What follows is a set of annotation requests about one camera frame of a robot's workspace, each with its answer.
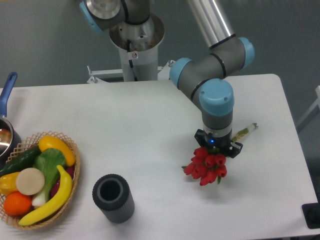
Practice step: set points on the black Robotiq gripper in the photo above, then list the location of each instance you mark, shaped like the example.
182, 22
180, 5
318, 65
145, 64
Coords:
230, 149

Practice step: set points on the red tulip bouquet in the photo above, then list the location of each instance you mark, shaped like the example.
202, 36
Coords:
209, 165

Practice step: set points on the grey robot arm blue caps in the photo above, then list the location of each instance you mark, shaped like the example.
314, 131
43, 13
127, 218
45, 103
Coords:
203, 82

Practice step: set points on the black device at table edge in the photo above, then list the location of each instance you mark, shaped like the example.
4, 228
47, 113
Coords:
311, 212

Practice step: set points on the dark grey ribbed vase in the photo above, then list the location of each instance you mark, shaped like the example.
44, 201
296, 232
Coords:
112, 195

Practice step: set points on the yellow banana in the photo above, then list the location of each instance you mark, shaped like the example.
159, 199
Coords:
54, 204

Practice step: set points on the red purple vegetable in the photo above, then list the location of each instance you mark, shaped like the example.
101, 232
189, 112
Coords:
56, 186

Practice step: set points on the yellow squash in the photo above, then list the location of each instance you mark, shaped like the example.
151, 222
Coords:
52, 142

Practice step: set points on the green bok choy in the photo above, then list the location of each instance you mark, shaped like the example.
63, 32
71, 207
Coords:
47, 163

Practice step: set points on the woven wicker basket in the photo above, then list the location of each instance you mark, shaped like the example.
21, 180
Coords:
26, 144

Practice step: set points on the dark green cucumber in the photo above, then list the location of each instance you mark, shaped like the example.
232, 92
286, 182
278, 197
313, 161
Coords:
22, 161

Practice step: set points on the beige round disc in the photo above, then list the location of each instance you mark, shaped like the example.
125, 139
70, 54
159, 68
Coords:
30, 181

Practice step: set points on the orange fruit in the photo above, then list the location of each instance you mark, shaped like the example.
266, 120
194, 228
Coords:
17, 204

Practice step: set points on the yellow bell pepper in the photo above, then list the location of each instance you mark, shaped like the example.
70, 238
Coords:
8, 183

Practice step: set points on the white metal base frame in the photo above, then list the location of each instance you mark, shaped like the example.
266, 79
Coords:
116, 75

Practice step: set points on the white frame at right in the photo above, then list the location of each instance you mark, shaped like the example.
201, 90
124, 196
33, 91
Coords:
310, 113

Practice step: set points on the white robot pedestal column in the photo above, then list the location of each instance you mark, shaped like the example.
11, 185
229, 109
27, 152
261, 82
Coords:
138, 48

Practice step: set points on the blue handled saucepan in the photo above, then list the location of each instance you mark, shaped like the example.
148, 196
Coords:
9, 138

